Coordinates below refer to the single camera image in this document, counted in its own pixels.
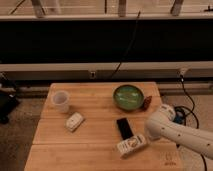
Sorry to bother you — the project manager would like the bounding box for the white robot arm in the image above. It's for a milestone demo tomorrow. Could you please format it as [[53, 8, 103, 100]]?
[[145, 104, 213, 160]]

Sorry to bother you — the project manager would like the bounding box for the blue connector box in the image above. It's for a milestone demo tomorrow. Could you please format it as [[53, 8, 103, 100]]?
[[174, 110, 185, 125]]

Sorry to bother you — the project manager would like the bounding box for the black hanging cable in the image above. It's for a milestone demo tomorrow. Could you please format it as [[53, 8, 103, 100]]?
[[110, 9, 142, 79]]

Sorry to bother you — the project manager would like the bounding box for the white wall outlet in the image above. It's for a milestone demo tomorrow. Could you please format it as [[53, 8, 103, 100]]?
[[89, 71, 96, 79]]

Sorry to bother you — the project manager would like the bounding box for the wall outlet at right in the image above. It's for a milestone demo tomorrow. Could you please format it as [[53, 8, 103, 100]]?
[[179, 68, 188, 76]]

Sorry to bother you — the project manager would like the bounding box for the white labelled bottle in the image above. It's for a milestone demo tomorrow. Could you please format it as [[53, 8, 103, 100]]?
[[117, 134, 147, 157]]

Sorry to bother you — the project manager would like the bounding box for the translucent plastic cup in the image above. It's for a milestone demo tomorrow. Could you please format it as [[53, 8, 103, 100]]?
[[51, 91, 69, 113]]

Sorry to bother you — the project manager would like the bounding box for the black smartphone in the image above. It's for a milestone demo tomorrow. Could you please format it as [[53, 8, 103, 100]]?
[[116, 118, 133, 140]]

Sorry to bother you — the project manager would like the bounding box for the green ceramic bowl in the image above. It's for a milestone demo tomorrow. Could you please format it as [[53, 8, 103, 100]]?
[[113, 84, 144, 111]]

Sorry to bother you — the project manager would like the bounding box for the small white box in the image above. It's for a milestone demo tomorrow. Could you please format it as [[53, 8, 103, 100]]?
[[66, 112, 85, 132]]

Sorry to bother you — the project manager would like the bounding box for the black floor cable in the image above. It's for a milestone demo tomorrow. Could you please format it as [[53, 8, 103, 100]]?
[[173, 73, 208, 171]]

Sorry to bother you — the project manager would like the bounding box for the small brown object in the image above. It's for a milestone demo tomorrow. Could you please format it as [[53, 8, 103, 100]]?
[[142, 96, 152, 110]]

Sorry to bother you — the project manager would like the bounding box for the black object at left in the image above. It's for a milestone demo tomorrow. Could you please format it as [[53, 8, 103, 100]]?
[[0, 72, 21, 125]]

